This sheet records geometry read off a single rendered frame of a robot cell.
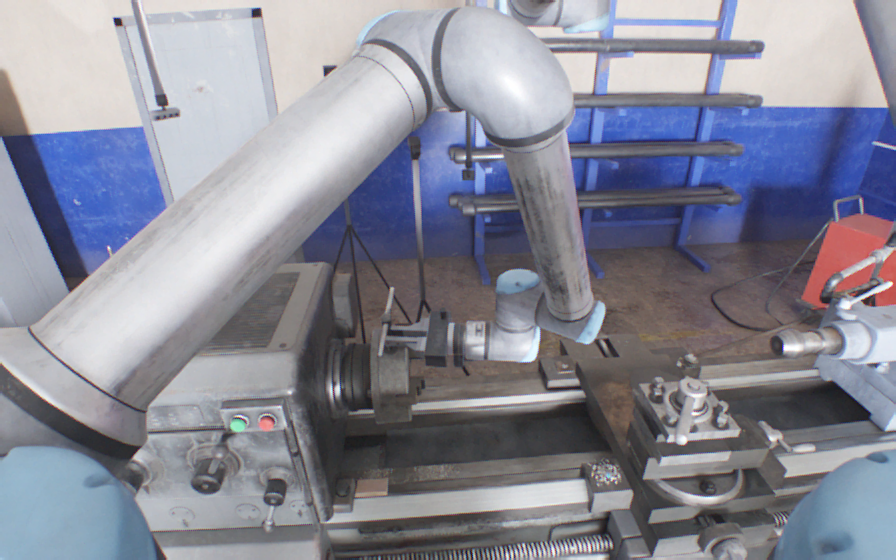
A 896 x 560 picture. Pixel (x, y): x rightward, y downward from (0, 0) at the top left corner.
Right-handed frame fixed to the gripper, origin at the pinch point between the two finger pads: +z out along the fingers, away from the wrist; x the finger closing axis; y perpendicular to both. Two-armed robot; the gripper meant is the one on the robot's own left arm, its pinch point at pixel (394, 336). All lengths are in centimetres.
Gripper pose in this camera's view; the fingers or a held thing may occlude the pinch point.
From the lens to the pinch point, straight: 111.1
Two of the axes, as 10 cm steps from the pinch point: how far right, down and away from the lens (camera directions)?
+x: -0.9, 7.3, -6.7
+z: -10.0, -0.4, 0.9
